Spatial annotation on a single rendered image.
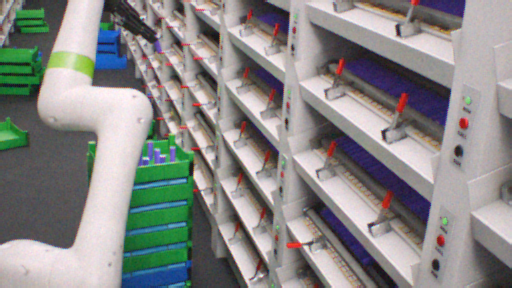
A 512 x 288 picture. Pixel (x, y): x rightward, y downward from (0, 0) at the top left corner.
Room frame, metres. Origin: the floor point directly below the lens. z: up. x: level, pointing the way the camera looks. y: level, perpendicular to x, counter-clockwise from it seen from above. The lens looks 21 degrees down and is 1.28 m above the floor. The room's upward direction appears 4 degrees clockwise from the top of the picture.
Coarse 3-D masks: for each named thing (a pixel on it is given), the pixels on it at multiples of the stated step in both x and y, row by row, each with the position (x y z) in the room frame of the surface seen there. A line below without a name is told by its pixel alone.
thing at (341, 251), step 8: (312, 216) 1.40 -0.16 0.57; (320, 224) 1.35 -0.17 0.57; (312, 232) 1.35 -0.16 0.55; (328, 232) 1.31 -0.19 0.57; (328, 240) 1.29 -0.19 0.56; (336, 240) 1.27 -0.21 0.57; (328, 248) 1.27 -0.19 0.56; (336, 248) 1.24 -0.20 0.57; (344, 248) 1.24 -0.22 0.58; (336, 256) 1.23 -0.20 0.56; (344, 256) 1.21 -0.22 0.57; (352, 264) 1.17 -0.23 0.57; (344, 272) 1.17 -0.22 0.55; (360, 272) 1.14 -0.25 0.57; (360, 280) 1.12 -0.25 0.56; (368, 280) 1.11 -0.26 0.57
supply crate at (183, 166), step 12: (144, 144) 1.93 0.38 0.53; (156, 144) 1.95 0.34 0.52; (168, 144) 1.97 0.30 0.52; (144, 156) 1.93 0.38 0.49; (168, 156) 1.95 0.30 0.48; (180, 156) 1.91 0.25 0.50; (192, 156) 1.81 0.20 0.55; (144, 168) 1.73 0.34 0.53; (156, 168) 1.75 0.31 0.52; (168, 168) 1.77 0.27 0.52; (180, 168) 1.79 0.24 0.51; (192, 168) 1.81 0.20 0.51; (144, 180) 1.73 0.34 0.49; (156, 180) 1.75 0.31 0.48
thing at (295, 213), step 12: (288, 204) 1.44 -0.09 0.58; (300, 204) 1.44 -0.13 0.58; (312, 204) 1.45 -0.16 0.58; (324, 204) 1.47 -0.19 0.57; (288, 216) 1.44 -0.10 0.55; (300, 216) 1.45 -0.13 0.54; (288, 228) 1.42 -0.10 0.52; (300, 228) 1.39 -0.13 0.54; (300, 240) 1.34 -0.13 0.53; (324, 252) 1.27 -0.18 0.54; (312, 264) 1.27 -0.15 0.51; (324, 264) 1.23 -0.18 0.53; (336, 264) 1.22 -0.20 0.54; (324, 276) 1.19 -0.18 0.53; (336, 276) 1.17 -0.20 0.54; (348, 276) 1.17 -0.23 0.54
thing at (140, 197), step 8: (192, 176) 1.81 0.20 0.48; (184, 184) 1.80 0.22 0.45; (192, 184) 1.81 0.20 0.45; (136, 192) 1.72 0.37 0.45; (144, 192) 1.73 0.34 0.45; (152, 192) 1.75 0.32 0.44; (160, 192) 1.76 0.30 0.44; (168, 192) 1.77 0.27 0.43; (176, 192) 1.78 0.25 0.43; (184, 192) 1.80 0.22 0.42; (192, 192) 1.81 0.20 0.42; (136, 200) 1.72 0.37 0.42; (144, 200) 1.73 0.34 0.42; (152, 200) 1.75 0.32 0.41; (160, 200) 1.76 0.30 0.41; (168, 200) 1.77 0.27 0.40
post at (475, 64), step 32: (480, 0) 0.83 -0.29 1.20; (480, 32) 0.82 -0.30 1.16; (480, 64) 0.81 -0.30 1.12; (480, 96) 0.80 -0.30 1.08; (448, 128) 0.85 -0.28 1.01; (480, 128) 0.78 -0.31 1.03; (448, 160) 0.84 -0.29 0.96; (480, 160) 0.77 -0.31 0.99; (448, 192) 0.82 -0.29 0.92; (448, 256) 0.80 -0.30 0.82; (480, 256) 0.78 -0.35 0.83
